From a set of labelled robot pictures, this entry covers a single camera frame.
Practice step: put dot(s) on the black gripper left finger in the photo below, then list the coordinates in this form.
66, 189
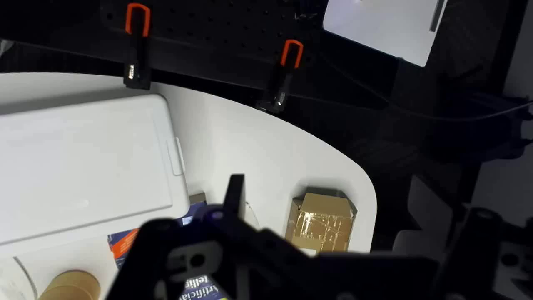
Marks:
151, 251

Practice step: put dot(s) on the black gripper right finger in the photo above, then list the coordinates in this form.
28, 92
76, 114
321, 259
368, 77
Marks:
233, 196

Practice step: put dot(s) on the beige bottle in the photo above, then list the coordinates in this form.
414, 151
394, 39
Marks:
71, 286

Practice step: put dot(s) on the white plastic lid board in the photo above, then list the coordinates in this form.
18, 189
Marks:
111, 162

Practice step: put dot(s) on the blue book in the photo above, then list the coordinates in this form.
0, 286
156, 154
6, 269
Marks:
193, 277

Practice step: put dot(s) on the right orange black clamp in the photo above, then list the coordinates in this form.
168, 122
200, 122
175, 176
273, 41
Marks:
276, 92

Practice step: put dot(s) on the orange black clamp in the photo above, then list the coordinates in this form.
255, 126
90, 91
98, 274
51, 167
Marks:
276, 92
136, 29

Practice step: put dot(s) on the left orange black clamp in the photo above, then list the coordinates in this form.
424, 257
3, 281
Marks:
136, 29

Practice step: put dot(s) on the white panel on floor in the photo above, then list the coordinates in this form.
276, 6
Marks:
401, 29

